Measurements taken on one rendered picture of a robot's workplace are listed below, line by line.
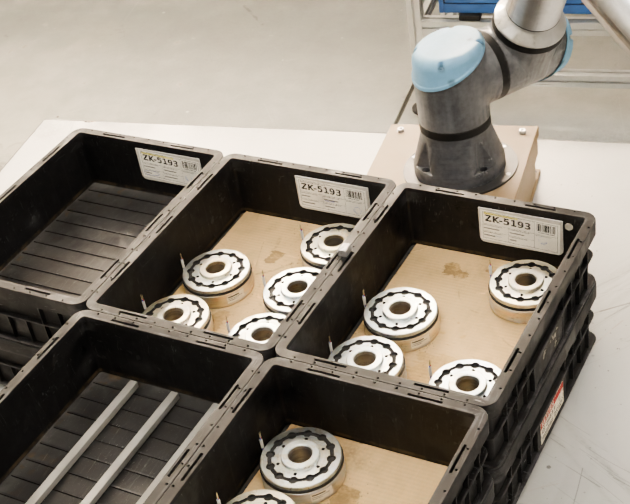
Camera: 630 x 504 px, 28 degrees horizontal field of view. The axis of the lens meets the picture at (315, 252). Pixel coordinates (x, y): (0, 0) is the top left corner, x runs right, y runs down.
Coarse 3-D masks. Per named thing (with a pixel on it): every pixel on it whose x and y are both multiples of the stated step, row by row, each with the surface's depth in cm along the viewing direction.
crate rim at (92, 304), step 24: (216, 168) 194; (288, 168) 192; (312, 168) 191; (192, 192) 190; (384, 192) 183; (168, 216) 186; (144, 240) 182; (336, 264) 171; (312, 288) 167; (120, 312) 170; (216, 336) 162; (264, 360) 160
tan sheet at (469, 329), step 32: (416, 256) 186; (448, 256) 185; (480, 256) 184; (416, 288) 180; (448, 288) 179; (480, 288) 178; (448, 320) 173; (480, 320) 172; (416, 352) 169; (448, 352) 168; (480, 352) 167
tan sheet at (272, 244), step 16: (240, 224) 199; (256, 224) 198; (272, 224) 198; (288, 224) 197; (304, 224) 197; (224, 240) 196; (240, 240) 196; (256, 240) 195; (272, 240) 194; (288, 240) 194; (256, 256) 192; (272, 256) 191; (288, 256) 190; (256, 272) 188; (272, 272) 188; (256, 288) 185; (240, 304) 183; (256, 304) 182; (224, 320) 180; (240, 320) 180
